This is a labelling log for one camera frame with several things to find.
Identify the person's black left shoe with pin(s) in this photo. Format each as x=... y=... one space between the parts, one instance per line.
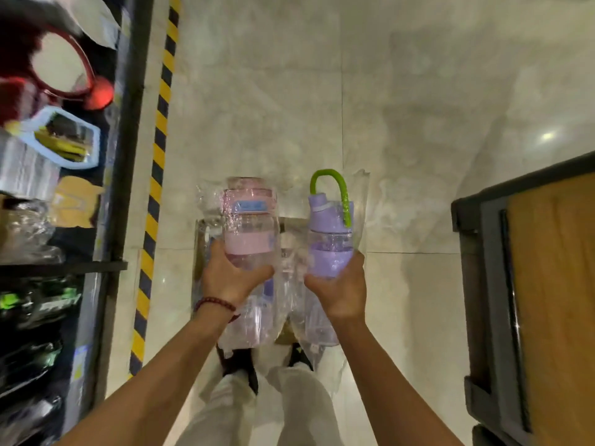
x=244 y=373

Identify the black metal store shelving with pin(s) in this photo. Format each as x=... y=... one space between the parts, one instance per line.
x=137 y=64

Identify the person's left forearm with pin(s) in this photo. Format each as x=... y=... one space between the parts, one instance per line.
x=153 y=394

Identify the white oval mirror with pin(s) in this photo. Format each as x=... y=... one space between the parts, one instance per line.
x=97 y=18

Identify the clear bagged dark item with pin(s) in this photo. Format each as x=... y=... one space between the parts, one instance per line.
x=25 y=232

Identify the pink banded clear bottle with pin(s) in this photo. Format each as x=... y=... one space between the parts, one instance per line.
x=248 y=218

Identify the person's left hand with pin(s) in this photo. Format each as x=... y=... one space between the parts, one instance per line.
x=228 y=283

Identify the person's right hand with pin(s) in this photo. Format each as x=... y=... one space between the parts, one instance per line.
x=344 y=297

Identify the person's right forearm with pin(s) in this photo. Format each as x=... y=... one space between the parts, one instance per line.
x=395 y=394

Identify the tan bear shaped item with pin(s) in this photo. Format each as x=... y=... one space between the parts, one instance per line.
x=74 y=204

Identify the stack of clear plastic packs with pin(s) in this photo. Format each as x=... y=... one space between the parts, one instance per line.
x=23 y=171

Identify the black wooden display stand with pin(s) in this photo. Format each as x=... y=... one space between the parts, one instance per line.
x=488 y=274

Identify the red round mirror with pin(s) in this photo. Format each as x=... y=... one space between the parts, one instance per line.
x=58 y=64

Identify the person's light grey trousers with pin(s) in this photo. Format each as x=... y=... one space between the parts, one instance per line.
x=288 y=413

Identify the white blue framed mirror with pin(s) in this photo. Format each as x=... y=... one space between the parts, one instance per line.
x=60 y=134

